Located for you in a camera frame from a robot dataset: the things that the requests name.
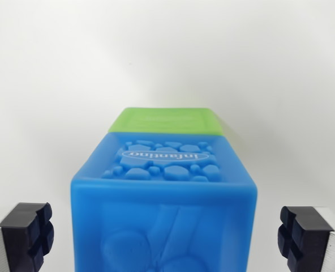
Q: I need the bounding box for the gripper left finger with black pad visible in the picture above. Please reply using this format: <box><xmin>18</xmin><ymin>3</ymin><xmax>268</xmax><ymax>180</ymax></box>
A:
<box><xmin>0</xmin><ymin>202</ymin><xmax>55</xmax><ymax>272</ymax></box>

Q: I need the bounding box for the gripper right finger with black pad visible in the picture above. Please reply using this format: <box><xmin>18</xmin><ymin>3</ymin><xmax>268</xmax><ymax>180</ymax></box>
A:
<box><xmin>277</xmin><ymin>205</ymin><xmax>335</xmax><ymax>272</ymax></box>

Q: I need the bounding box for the blue soft toy cube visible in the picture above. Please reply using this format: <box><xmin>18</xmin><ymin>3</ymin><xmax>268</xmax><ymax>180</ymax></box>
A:
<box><xmin>70</xmin><ymin>132</ymin><xmax>258</xmax><ymax>272</ymax></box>

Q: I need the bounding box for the green soft toy cube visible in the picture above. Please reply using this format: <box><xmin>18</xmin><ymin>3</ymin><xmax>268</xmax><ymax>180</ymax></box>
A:
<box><xmin>106</xmin><ymin>107</ymin><xmax>224</xmax><ymax>137</ymax></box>

